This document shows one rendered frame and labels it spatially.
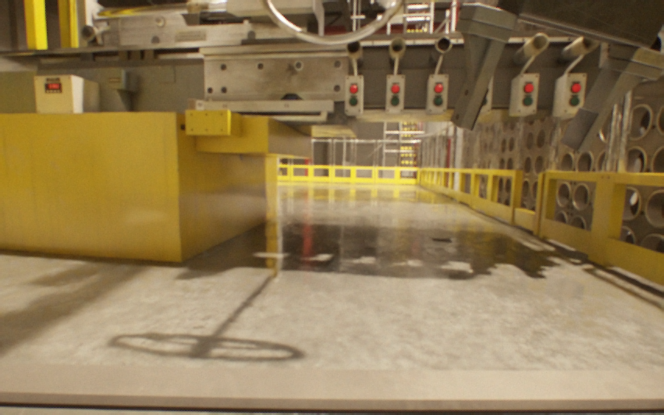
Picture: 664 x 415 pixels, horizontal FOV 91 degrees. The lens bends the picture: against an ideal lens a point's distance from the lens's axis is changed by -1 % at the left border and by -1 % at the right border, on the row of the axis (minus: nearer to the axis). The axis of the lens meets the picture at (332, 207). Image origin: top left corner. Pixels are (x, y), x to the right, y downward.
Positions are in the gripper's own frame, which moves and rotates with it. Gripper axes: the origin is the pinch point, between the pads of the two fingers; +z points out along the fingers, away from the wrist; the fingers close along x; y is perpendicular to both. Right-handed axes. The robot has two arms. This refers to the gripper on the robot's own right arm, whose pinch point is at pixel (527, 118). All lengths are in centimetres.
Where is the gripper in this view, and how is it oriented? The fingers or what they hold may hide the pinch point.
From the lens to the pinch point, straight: 40.0
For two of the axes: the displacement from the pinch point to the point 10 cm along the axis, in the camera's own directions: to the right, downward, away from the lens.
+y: 0.7, 5.1, -8.6
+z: -1.9, 8.5, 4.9
